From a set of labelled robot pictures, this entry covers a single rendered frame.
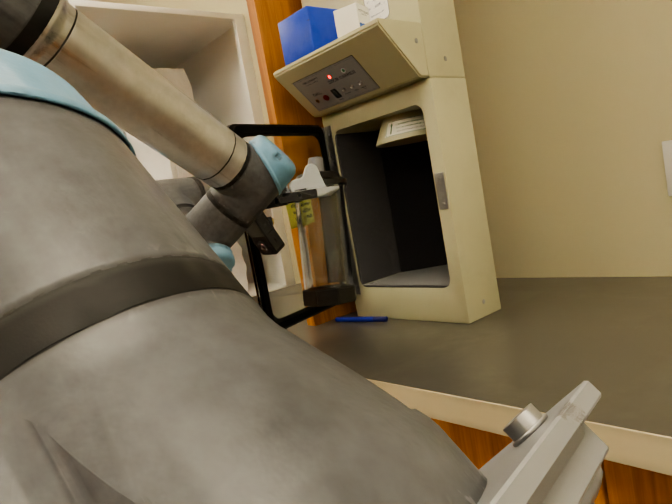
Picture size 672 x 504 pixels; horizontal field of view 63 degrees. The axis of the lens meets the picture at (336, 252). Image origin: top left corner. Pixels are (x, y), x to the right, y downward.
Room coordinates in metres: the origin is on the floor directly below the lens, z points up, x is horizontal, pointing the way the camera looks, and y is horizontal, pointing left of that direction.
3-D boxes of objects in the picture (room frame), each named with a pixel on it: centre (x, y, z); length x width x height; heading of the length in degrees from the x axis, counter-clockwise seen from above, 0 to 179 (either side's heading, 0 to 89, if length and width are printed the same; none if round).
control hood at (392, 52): (1.12, -0.08, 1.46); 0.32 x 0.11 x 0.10; 40
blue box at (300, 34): (1.18, -0.03, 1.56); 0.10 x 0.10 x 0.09; 40
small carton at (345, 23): (1.09, -0.11, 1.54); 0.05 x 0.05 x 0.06; 58
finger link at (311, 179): (0.96, 0.02, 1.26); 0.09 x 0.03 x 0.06; 106
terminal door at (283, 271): (1.14, 0.07, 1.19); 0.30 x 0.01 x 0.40; 145
